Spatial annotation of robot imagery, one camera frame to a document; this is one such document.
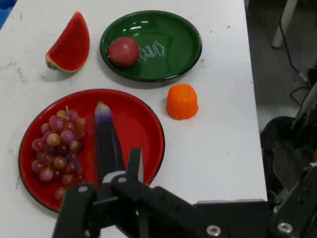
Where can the black round machine base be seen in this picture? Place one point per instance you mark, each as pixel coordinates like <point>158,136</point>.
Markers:
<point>280,146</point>

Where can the toy watermelon slice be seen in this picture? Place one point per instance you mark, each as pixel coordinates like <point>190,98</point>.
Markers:
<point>71,44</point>

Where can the purple toy eggplant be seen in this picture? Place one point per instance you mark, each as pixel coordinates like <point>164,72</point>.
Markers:
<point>105,138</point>

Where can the green plate with white lettering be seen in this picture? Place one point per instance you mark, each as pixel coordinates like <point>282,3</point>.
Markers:
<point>173,42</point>

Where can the bunch of toy red grapes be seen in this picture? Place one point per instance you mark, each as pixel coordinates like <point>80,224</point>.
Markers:
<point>59,151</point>

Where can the red toy apple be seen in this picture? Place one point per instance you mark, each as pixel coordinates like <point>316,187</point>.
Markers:
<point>123,52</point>

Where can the blue object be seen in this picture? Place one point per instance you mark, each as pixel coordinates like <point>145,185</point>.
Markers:
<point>6,10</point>

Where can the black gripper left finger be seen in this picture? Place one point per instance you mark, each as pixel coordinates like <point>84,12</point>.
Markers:
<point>138,196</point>

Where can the white slanted tube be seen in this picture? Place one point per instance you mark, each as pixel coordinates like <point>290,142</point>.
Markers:
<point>308,101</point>

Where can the white furniture leg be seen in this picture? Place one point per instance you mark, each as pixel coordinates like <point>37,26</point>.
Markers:
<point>284,22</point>

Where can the orange toy mandarin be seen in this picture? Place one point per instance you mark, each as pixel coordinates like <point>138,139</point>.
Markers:
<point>182,102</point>

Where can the red plate with black rim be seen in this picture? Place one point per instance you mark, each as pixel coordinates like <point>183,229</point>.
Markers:
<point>138,119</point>

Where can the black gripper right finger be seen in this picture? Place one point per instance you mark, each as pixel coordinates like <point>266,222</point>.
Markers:
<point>301,198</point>

